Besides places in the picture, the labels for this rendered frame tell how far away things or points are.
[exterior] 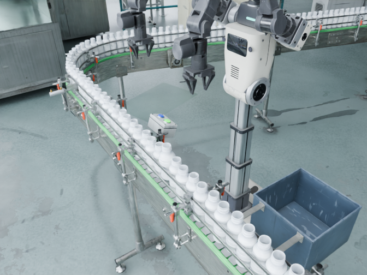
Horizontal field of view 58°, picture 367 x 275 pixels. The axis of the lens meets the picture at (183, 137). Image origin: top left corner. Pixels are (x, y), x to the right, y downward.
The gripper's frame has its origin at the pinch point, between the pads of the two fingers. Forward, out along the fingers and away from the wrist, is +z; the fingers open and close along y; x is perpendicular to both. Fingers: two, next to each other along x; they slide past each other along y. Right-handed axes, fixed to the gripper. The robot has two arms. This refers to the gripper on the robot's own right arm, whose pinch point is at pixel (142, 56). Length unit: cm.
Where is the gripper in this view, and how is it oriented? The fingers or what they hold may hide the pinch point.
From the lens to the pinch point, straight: 164.3
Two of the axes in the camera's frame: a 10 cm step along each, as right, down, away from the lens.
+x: 5.7, 4.5, -6.9
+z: 0.1, 8.3, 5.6
